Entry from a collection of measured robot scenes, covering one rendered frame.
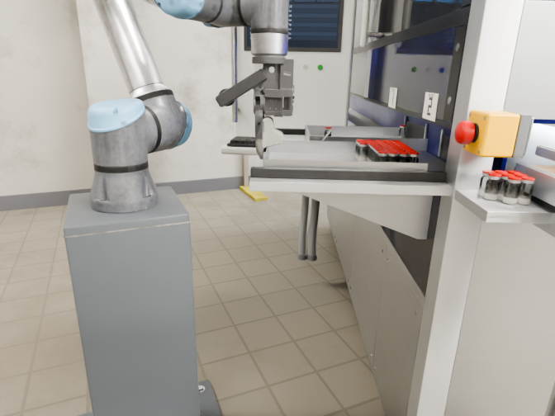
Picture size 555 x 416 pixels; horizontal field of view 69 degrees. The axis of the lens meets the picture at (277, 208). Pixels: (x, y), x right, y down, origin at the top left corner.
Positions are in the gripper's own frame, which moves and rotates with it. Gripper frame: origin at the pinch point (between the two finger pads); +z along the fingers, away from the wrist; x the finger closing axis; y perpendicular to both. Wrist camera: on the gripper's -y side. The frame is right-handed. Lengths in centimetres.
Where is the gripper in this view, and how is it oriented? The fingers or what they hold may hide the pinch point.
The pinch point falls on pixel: (258, 153)
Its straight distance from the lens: 90.3
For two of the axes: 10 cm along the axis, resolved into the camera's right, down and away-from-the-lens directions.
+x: 0.2, -3.2, 9.5
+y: 10.0, 0.3, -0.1
